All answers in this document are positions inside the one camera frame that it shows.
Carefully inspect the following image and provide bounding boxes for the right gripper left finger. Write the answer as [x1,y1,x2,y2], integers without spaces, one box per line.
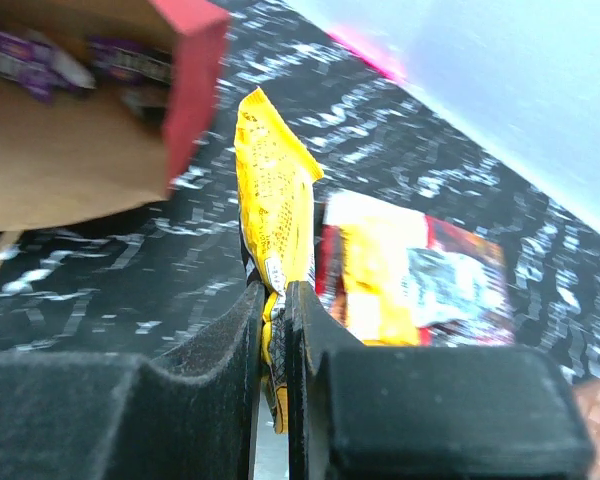
[0,283,265,479]

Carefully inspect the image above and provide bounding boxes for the brown purple candy packet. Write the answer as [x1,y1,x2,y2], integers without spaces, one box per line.
[0,30,97,103]

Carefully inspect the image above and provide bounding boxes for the red brown paper bag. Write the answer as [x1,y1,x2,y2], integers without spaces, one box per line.
[0,1,230,246]

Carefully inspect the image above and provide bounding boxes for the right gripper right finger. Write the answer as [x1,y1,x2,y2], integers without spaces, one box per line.
[284,282,595,479]

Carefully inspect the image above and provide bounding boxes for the red cookie snack bag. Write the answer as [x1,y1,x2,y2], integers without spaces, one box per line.
[315,190,515,347]

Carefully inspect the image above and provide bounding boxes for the pink tape strip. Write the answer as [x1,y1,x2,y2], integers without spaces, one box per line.
[327,25,407,84]

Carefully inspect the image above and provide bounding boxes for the grey foil snack packet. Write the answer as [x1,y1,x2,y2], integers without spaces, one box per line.
[401,248,507,328]

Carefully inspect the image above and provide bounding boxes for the yellow snack packet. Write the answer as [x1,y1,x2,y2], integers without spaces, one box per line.
[340,221,422,346]
[234,88,323,434]

